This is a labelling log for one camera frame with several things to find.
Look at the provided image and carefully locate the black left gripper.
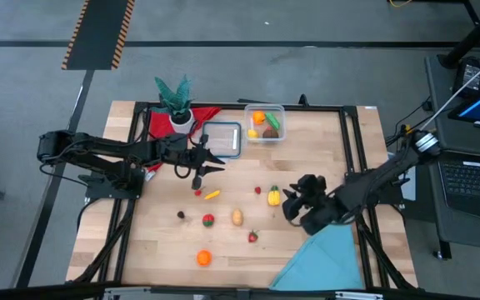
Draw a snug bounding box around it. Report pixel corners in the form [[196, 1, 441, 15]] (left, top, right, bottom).
[[158, 132, 226, 191]]

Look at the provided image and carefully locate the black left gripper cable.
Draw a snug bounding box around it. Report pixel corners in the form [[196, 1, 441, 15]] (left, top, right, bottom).
[[172, 162, 194, 181]]

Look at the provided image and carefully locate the black desk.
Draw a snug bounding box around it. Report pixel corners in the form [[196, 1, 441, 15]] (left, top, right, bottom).
[[424, 52, 480, 262]]

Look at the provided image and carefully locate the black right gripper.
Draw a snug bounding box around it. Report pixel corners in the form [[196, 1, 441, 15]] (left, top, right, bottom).
[[282, 174, 352, 237]]

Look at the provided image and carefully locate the pale box beside table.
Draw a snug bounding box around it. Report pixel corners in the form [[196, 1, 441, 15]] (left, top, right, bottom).
[[387, 150, 418, 202]]

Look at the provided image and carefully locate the red cloth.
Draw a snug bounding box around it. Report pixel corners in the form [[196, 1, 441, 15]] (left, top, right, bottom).
[[145, 106, 223, 183]]

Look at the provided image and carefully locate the black aluminium table frame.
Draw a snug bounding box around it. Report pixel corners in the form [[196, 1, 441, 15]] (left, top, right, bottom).
[[65, 99, 419, 293]]

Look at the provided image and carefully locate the silver bracket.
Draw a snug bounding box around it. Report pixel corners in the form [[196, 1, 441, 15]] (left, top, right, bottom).
[[334, 290, 385, 300], [102, 285, 153, 300]]

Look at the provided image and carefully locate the white cable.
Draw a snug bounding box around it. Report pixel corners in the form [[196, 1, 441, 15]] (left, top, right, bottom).
[[418, 48, 480, 134]]

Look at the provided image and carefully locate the black power adapter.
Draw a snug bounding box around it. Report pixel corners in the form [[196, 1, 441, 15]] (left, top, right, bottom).
[[452, 56, 480, 99]]

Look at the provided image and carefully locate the clear lid with blue rim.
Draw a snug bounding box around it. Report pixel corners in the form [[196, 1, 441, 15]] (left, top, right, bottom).
[[200, 120, 243, 161]]

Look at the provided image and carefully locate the black hazard-striped floor mat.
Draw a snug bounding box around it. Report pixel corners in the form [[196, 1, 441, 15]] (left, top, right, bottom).
[[61, 0, 136, 71]]

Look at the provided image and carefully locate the teal folded cloth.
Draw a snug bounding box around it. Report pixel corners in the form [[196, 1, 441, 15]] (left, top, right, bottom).
[[267, 223, 365, 292]]

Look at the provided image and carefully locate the clear plastic tupperware container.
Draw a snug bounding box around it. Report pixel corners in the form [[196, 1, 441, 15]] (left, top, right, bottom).
[[243, 103, 288, 145]]

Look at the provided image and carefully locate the green toy cucumber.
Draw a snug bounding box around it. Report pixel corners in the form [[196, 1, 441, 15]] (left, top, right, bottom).
[[264, 112, 282, 131]]

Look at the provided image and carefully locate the tan toy potato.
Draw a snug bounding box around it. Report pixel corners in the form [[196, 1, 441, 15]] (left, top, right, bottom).
[[230, 208, 245, 228]]

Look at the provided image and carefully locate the black diagonal post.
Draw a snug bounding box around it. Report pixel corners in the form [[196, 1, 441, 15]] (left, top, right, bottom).
[[437, 0, 480, 70]]

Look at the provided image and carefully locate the artificial plant in white pot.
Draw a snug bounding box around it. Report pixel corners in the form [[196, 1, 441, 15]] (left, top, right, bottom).
[[153, 73, 197, 135]]

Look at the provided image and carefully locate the black crossbar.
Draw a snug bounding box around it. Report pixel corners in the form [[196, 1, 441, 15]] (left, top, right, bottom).
[[0, 282, 480, 300]]

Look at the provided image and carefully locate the grey laptop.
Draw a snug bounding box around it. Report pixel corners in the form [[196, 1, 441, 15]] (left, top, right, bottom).
[[427, 149, 480, 222]]

